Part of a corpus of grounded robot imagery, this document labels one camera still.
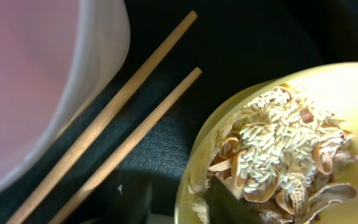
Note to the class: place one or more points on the yellow plastic bowl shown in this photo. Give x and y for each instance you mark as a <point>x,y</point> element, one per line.
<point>334,87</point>

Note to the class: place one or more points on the round black serving tray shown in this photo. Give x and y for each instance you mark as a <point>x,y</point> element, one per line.
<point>236,44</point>

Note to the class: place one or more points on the wooden chopstick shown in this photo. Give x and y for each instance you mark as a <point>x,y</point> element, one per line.
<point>123,150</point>
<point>96,127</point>

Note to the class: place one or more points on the rice and nut shell scraps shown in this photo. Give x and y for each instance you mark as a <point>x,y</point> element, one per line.
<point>279,157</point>

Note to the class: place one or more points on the right wooden chopstick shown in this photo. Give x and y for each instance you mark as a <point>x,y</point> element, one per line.
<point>123,150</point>

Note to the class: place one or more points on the pink plastic cup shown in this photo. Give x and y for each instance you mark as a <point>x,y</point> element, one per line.
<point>55,58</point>

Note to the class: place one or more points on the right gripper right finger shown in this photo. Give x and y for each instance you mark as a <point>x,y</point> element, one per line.
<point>224,208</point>

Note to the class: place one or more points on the left wooden chopstick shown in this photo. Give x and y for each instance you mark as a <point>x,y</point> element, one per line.
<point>96,127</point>

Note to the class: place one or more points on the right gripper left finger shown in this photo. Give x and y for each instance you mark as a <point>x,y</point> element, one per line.
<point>133,207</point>

